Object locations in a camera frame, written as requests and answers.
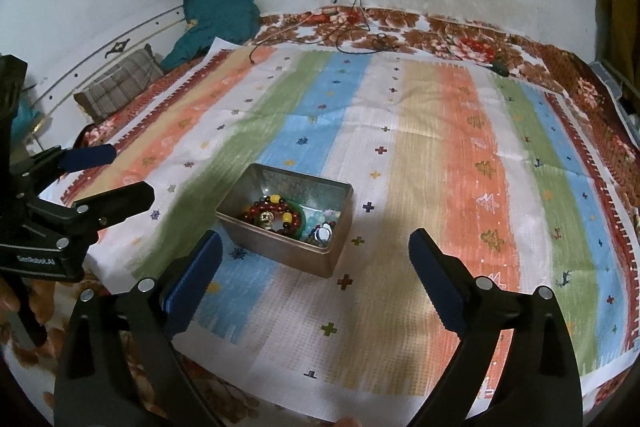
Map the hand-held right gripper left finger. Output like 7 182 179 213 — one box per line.
52 229 224 427

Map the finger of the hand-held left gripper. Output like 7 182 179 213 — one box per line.
25 180 156 230
10 144 118 175

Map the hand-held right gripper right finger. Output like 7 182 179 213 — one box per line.
408 228 584 427

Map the dark red bead bracelet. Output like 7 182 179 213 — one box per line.
238 193 307 236

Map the metal tin box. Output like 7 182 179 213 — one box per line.
215 163 355 279

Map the person's left hand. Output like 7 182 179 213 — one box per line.
0 278 23 314

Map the plaid pillow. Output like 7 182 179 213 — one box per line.
73 44 166 124

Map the white headboard with metal trim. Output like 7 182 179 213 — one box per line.
22 3 187 142

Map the striped woven mat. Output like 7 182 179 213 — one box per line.
37 41 639 421

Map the teal garment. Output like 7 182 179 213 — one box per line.
160 0 261 72

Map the thin charging cable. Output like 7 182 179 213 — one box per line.
248 9 358 66

